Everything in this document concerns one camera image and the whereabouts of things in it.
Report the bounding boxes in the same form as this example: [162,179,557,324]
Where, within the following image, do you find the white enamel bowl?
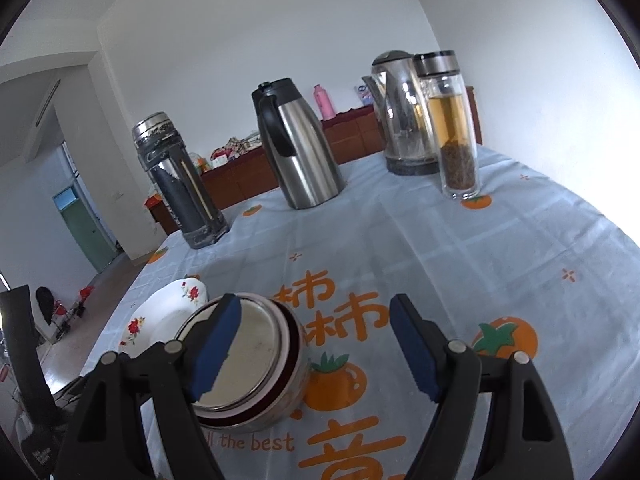
[172,294,293,411]

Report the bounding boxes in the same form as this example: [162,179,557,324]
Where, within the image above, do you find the green door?
[52,186,117,273]

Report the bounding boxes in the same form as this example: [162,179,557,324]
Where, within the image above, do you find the pink thermos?
[313,84,335,121]

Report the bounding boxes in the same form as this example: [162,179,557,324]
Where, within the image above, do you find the large black thermos flask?
[131,111,231,250]

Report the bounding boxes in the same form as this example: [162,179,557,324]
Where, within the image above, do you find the colourful cloth pile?
[210,136,262,163]

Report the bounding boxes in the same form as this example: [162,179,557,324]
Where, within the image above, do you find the light blue printed tablecloth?
[80,142,640,480]

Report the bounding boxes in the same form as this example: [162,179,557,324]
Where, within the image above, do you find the black chair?
[0,285,68,426]

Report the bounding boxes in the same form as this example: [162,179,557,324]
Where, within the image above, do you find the dark wooden sideboard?
[145,87,483,236]

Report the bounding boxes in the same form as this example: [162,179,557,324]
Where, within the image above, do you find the red wheeled cart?
[52,285,96,333]

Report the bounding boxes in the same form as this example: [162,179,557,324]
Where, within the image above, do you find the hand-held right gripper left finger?
[54,292,244,480]

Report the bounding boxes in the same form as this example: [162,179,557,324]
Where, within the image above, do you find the red flower white plate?
[119,275,210,361]

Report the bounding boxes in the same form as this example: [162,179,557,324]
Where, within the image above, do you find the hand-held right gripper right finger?
[389,294,576,480]

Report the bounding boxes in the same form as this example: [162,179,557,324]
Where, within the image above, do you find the glass tea bottle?
[412,50,481,201]

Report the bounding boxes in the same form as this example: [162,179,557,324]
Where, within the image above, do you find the steel electric kettle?
[362,50,441,177]

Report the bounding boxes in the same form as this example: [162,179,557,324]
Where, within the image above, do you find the steel carafe with black handle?
[251,78,347,210]

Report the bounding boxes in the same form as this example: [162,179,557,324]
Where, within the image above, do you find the fluorescent tube light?
[36,79,62,126]

